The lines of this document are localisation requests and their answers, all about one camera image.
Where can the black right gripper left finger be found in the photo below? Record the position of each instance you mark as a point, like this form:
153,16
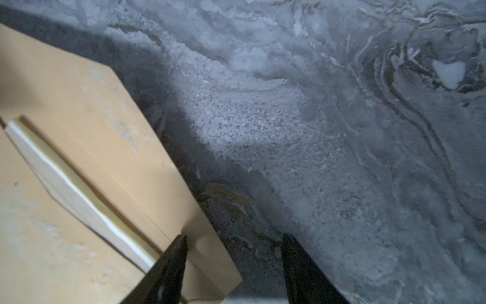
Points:
163,283

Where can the tan lined letter paper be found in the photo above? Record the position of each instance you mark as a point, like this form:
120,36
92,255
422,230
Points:
74,195

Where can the brown manila envelope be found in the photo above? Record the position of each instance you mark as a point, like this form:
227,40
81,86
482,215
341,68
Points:
84,113

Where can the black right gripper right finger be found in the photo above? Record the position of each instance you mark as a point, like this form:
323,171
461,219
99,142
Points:
305,282

